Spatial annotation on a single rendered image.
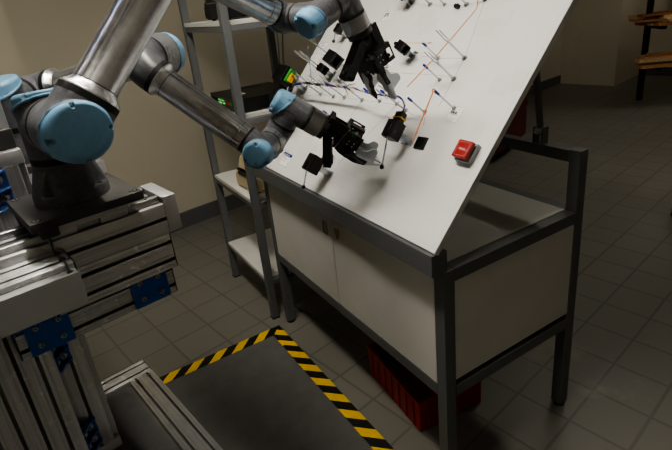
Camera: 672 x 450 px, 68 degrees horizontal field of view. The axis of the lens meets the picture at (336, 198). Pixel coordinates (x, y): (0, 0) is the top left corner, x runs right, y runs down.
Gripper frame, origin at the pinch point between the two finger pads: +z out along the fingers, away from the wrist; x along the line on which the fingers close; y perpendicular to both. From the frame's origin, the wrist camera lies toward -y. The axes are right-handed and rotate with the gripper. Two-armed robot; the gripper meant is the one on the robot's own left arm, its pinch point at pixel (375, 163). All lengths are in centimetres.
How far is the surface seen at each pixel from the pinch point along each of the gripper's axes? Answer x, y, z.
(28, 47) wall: 136, -139, -156
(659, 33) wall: 606, 23, 432
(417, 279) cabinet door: -25.1, -10.9, 23.4
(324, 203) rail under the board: 7.3, -29.5, -1.5
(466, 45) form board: 29.9, 34.0, 8.5
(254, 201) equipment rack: 50, -85, -13
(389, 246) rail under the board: -19.6, -9.4, 12.4
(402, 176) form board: -1.8, 1.9, 8.4
